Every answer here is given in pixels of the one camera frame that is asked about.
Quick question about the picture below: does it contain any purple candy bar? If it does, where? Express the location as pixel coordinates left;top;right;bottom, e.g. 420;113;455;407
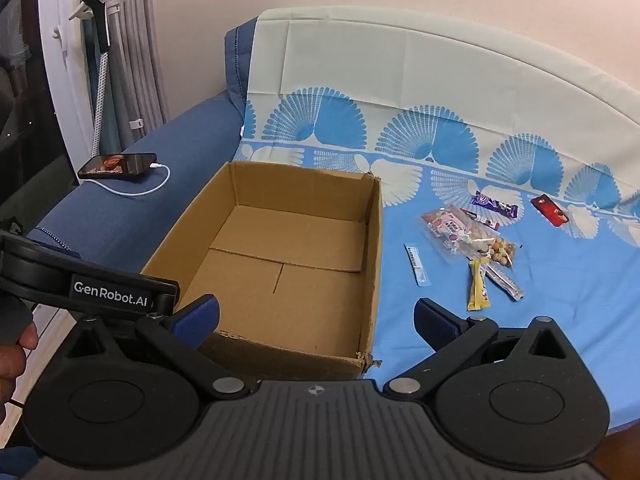
470;191;519;219

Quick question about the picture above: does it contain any white window frame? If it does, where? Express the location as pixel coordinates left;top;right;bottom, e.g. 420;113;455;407
37;0;101;192

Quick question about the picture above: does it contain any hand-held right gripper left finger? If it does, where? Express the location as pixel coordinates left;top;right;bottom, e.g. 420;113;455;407
64;294;252;402

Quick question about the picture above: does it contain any blue white printed cloth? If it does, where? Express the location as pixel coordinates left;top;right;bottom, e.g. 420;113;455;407
235;6;640;461

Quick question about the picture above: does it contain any silver snack bar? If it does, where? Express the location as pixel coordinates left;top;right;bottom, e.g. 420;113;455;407
482;260;525;303

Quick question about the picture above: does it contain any blue sofa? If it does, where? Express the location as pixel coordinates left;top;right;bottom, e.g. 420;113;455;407
27;16;261;281

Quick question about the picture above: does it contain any person's left hand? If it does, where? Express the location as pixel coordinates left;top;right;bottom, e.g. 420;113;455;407
0;322;39;387

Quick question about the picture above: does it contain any yellow snack bar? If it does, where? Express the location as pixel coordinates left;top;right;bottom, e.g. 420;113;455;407
466;257;491;312

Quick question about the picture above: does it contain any grey curtain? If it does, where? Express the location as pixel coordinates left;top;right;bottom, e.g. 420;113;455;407
107;0;169;147

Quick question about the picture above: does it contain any clear mixed nut bag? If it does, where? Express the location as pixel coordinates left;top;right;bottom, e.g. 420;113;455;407
464;225;519;269

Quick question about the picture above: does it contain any black smartphone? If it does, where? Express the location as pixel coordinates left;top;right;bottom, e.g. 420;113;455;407
77;152;158;179

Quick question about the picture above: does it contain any blue stick packet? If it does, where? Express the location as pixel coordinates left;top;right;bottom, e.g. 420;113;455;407
403;243;432;287

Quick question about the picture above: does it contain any pink label candy bag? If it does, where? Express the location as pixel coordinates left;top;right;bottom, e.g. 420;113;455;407
420;204;482;262

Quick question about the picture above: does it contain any white charging cable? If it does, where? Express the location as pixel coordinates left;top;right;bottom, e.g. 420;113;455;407
97;161;172;197

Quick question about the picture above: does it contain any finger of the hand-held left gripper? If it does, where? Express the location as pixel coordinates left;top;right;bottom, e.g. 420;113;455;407
149;279;181;317

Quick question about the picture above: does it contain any red coffee sachet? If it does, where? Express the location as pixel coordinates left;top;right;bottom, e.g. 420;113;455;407
530;194;571;228

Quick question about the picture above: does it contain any black garment steamer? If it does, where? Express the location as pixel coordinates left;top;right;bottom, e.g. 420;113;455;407
69;0;112;158

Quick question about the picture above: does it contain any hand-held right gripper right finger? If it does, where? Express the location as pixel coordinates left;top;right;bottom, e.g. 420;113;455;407
382;297;576;402

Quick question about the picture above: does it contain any brown cardboard box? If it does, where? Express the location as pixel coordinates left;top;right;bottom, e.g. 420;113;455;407
141;160;385;382

